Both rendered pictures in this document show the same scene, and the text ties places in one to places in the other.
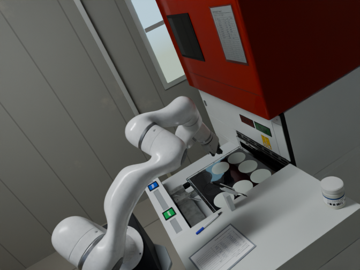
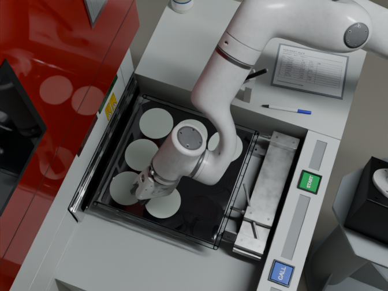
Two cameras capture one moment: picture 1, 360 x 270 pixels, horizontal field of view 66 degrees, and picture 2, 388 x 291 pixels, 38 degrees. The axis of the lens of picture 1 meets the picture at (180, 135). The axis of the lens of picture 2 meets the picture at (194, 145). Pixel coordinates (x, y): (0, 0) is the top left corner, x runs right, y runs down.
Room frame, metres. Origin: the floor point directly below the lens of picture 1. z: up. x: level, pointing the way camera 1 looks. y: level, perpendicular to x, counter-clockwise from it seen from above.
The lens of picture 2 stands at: (1.59, 0.22, 2.39)
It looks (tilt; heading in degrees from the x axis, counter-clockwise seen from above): 67 degrees down; 213
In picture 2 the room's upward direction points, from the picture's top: 2 degrees counter-clockwise
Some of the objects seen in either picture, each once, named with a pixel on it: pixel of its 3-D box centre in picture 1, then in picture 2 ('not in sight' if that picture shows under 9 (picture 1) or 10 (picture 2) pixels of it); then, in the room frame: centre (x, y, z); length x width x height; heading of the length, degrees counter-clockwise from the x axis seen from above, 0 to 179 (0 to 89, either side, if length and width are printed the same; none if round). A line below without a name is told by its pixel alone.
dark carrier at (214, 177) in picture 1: (230, 177); (176, 167); (1.13, -0.15, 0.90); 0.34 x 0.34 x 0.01; 11
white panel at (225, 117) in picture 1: (239, 125); (67, 187); (1.36, -0.33, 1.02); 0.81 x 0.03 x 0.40; 11
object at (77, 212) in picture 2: (261, 156); (108, 148); (1.18, -0.35, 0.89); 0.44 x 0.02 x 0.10; 11
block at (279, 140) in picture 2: not in sight; (284, 141); (0.90, 0.08, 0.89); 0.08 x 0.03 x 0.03; 101
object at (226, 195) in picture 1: (230, 194); (243, 85); (0.87, -0.09, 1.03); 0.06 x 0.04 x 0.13; 101
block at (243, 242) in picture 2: (177, 190); (250, 244); (1.21, 0.14, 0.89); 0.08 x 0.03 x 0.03; 101
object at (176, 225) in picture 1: (166, 209); (292, 231); (1.12, 0.22, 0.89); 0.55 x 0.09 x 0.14; 11
